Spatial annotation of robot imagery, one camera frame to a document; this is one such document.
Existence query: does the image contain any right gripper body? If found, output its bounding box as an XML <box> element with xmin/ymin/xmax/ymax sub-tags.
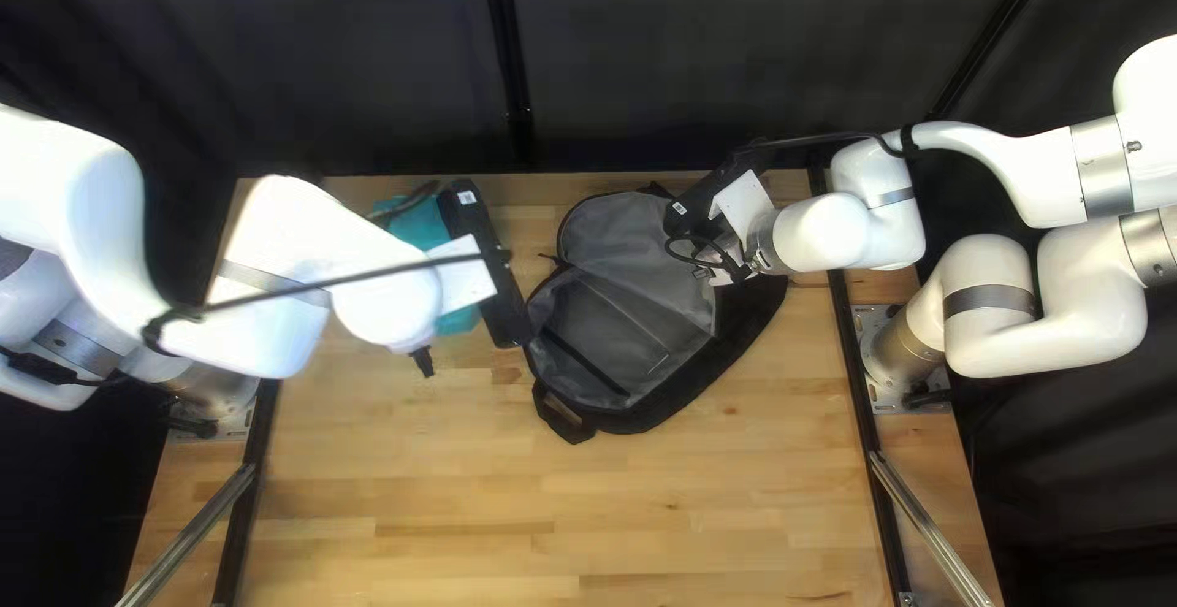
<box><xmin>699</xmin><ymin>221</ymin><xmax>766</xmax><ymax>286</ymax></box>

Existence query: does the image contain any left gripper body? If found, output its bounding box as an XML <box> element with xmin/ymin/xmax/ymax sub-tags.
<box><xmin>368</xmin><ymin>299</ymin><xmax>443</xmax><ymax>353</ymax></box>

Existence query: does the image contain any translucent teal lunch box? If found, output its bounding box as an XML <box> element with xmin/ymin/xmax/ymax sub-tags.
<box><xmin>368</xmin><ymin>191</ymin><xmax>486</xmax><ymax>338</ymax></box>

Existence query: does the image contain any black backpack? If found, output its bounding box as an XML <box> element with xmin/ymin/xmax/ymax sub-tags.
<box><xmin>520</xmin><ymin>180</ymin><xmax>792</xmax><ymax>447</ymax></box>

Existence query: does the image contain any white camera bracket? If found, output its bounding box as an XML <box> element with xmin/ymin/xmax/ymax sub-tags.
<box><xmin>430</xmin><ymin>235</ymin><xmax>500</xmax><ymax>310</ymax></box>
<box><xmin>708</xmin><ymin>171</ymin><xmax>775</xmax><ymax>233</ymax></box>

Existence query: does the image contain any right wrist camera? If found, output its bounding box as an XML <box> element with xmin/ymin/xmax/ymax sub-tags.
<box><xmin>662</xmin><ymin>140</ymin><xmax>781</xmax><ymax>239</ymax></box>

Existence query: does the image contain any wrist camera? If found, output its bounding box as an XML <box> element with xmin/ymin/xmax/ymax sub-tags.
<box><xmin>662</xmin><ymin>140</ymin><xmax>781</xmax><ymax>239</ymax></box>
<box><xmin>436</xmin><ymin>178</ymin><xmax>535</xmax><ymax>351</ymax></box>

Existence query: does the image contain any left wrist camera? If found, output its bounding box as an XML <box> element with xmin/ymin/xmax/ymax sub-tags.
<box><xmin>436</xmin><ymin>178</ymin><xmax>535</xmax><ymax>351</ymax></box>

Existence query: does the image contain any black cable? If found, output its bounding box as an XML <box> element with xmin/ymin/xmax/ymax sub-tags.
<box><xmin>140</xmin><ymin>251</ymin><xmax>512</xmax><ymax>357</ymax></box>
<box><xmin>664</xmin><ymin>129</ymin><xmax>923</xmax><ymax>288</ymax></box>

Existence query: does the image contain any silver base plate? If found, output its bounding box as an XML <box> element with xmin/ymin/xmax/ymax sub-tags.
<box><xmin>164</xmin><ymin>375</ymin><xmax>263</xmax><ymax>445</ymax></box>
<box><xmin>850</xmin><ymin>303</ymin><xmax>953</xmax><ymax>417</ymax></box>

